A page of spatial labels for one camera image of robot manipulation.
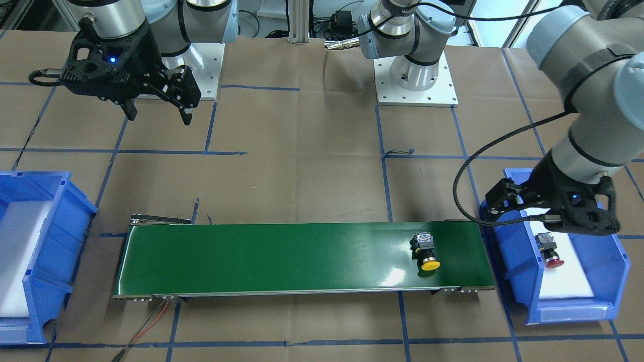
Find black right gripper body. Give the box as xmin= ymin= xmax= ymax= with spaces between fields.
xmin=60 ymin=18 xmax=202 ymax=109

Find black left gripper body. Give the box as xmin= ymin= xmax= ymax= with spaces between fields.
xmin=486 ymin=156 xmax=620 ymax=236

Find red push button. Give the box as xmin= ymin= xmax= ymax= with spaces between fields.
xmin=534 ymin=232 xmax=565 ymax=269

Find yellow push button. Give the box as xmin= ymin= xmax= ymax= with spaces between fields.
xmin=410 ymin=232 xmax=441 ymax=272

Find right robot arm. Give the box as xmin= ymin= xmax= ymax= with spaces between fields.
xmin=57 ymin=1 xmax=238 ymax=125

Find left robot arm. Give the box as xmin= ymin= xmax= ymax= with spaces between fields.
xmin=486 ymin=1 xmax=643 ymax=236

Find white foam pad, bin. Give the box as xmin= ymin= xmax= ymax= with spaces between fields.
xmin=524 ymin=232 xmax=594 ymax=301
xmin=1 ymin=200 xmax=52 ymax=318

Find blue bin,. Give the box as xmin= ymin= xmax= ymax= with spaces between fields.
xmin=1 ymin=171 xmax=97 ymax=344
xmin=479 ymin=167 xmax=631 ymax=325

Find green conveyor belt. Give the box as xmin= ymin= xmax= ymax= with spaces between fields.
xmin=113 ymin=220 xmax=495 ymax=300

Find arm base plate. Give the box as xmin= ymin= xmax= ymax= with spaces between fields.
xmin=128 ymin=41 xmax=224 ymax=101
xmin=373 ymin=52 xmax=459 ymax=107

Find black braided cable,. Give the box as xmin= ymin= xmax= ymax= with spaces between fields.
xmin=28 ymin=68 xmax=66 ymax=87
xmin=452 ymin=111 xmax=574 ymax=226

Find aluminium frame post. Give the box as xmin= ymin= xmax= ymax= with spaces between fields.
xmin=285 ymin=1 xmax=313 ymax=44

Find red and black wires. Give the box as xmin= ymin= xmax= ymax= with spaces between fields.
xmin=112 ymin=299 xmax=172 ymax=362

